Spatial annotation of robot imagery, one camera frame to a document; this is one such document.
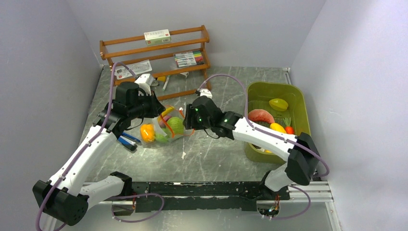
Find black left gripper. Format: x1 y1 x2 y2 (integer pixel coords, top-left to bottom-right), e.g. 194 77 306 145
128 90 166 119

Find yellow toy banana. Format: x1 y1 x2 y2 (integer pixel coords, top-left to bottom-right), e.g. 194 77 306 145
161 106 175 117

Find purple toy onion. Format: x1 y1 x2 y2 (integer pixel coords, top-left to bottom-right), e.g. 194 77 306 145
158 115 172 128

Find clear zip bag orange zipper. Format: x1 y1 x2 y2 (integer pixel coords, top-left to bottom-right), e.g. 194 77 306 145
140 105 195 143

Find orange toy bell pepper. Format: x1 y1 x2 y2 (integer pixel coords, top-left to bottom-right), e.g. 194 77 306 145
140 124 155 142

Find pink toy watermelon slice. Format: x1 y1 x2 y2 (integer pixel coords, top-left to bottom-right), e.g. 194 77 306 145
248 109 275 124

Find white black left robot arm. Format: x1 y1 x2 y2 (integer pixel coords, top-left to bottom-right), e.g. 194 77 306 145
33 82 165 226

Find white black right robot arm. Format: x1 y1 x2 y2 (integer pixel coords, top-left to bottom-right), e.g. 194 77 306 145
183 96 320 199

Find green capped white marker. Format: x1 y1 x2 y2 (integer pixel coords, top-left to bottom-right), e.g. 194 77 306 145
162 75 170 91

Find blue black stapler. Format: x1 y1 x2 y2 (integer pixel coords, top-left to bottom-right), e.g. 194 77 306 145
118 133 141 152

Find wooden three-tier shelf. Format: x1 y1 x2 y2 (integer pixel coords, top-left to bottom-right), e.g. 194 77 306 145
99 25 211 80

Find coloured marker pen pack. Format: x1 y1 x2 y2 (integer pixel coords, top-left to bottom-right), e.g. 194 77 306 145
174 50 205 68

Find green white box top shelf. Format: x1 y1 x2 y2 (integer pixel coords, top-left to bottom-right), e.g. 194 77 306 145
144 29 171 46

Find yellow toy lemon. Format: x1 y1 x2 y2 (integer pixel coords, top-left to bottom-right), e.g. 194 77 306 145
269 123 287 134

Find olive green plastic bin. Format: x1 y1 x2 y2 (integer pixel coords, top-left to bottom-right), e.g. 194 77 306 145
244 82 312 165

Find orange toy carrot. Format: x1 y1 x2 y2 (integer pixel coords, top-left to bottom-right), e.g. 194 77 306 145
283 117 295 135

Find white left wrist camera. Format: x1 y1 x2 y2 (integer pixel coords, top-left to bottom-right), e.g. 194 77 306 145
135 74 154 95

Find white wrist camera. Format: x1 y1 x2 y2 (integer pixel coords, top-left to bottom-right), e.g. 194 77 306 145
135 74 154 95
195 89 213 99

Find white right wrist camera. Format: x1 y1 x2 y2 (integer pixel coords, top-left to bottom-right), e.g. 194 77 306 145
195 89 213 99

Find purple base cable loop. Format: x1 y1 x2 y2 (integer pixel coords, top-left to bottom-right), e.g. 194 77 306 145
111 193 166 223

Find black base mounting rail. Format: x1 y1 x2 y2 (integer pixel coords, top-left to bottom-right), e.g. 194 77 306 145
112 181 290 213

